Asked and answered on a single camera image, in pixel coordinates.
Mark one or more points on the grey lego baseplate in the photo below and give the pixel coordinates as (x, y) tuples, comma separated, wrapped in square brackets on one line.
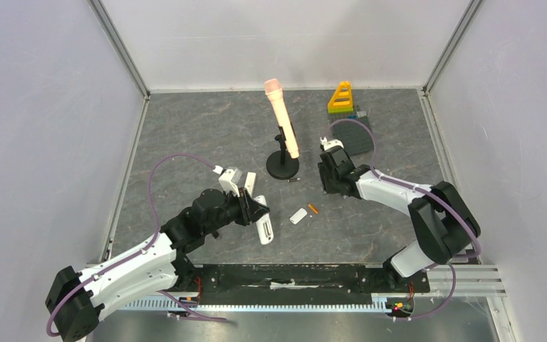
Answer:
[(354, 137)]

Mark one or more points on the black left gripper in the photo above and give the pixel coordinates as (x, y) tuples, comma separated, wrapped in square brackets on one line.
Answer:
[(250, 209)]

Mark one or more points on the white cable duct strip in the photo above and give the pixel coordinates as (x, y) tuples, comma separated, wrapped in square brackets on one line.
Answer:
[(162, 303)]

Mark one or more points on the white remote control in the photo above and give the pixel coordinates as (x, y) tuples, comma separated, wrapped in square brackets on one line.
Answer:
[(265, 230)]

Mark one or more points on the yellow lego frame piece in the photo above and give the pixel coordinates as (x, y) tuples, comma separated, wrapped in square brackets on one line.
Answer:
[(342, 95)]

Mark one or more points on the white battery cover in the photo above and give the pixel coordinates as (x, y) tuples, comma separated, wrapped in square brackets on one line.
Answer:
[(298, 216)]

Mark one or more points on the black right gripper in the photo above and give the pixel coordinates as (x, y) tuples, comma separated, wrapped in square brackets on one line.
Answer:
[(327, 169)]

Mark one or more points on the pink microphone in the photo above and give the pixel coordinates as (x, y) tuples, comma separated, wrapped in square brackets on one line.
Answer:
[(274, 93)]

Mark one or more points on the white boxed remote with display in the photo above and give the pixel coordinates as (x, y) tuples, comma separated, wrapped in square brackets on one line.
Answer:
[(250, 182)]

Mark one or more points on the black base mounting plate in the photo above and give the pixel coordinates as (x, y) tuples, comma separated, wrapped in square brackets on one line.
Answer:
[(296, 284)]

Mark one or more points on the lime green lego brick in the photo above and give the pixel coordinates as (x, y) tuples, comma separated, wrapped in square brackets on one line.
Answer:
[(341, 109)]

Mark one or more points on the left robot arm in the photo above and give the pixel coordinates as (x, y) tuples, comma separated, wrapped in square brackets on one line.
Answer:
[(79, 300)]

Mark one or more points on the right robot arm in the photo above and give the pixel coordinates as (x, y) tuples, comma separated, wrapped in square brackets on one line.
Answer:
[(443, 224)]

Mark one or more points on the black microphone stand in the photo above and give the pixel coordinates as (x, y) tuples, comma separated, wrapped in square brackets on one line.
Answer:
[(280, 165)]

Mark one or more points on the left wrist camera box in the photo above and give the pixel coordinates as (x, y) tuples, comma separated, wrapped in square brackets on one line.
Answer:
[(228, 179)]

